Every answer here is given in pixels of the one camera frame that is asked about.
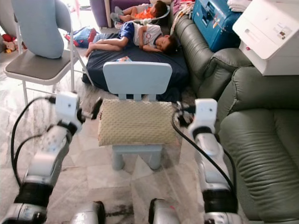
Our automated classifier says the beige bubble-textured pillow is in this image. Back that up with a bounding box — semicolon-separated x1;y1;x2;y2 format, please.
98;99;178;146

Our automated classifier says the green leather sofa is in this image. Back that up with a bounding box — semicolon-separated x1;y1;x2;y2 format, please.
173;14;299;224

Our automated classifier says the navy blue floor mattress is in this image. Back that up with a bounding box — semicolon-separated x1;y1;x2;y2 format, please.
82;44;190;102

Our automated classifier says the light blue child chair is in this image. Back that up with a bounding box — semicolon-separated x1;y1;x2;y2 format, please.
103;62;172;171

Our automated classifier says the grey metal folding chair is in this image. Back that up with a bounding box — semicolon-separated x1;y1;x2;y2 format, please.
4;0;89;105

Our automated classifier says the blue and red bag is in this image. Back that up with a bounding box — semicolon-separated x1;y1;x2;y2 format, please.
65;27;96;48

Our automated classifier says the sleeping child in blue-white shirt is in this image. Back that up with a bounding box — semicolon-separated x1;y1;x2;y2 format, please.
85;21;178;57

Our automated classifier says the blue hard suitcase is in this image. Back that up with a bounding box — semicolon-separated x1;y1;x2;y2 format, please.
192;0;243;53

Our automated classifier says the purple upholstered furniture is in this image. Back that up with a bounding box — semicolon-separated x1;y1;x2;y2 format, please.
90;0;124;28

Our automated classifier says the light blue cushion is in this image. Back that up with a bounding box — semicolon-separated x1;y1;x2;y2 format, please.
11;0;64;59

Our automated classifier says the silver left robot leg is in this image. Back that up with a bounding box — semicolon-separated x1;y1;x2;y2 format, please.
70;201;106;224

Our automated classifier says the silver robot leg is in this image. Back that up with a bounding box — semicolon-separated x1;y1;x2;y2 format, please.
149;198;187;224
70;201;106;224

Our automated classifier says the sleeping child in orange shirt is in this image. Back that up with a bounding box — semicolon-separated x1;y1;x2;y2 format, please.
110;1;169;24

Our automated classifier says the pink patterned cloth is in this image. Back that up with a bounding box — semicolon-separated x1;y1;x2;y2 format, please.
171;0;194;21

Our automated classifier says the silver right robot leg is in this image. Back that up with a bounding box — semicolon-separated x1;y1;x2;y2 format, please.
149;198;187;224

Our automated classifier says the red plush toy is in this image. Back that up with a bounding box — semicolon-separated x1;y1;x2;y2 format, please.
2;34;19;53

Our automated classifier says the white boxy appliance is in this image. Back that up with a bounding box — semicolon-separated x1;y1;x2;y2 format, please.
233;0;299;76

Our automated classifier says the white folded cloth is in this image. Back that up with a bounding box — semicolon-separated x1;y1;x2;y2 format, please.
228;0;253;12

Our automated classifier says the grey padded furniture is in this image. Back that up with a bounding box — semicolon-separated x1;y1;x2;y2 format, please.
0;0;17;38

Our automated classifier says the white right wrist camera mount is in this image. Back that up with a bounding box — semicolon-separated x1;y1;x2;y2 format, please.
193;98;218;129

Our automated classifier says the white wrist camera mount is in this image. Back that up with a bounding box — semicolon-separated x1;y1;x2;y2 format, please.
55;91;82;123
193;98;218;129

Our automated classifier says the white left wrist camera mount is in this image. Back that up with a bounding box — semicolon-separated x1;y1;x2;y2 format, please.
55;91;82;123

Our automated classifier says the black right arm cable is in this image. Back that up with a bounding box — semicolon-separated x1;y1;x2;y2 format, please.
171;110;237;189

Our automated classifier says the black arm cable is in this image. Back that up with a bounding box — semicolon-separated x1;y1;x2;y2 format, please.
10;96;57;187
171;110;237;189

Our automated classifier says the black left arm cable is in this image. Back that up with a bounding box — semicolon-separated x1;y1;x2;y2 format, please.
10;96;57;187

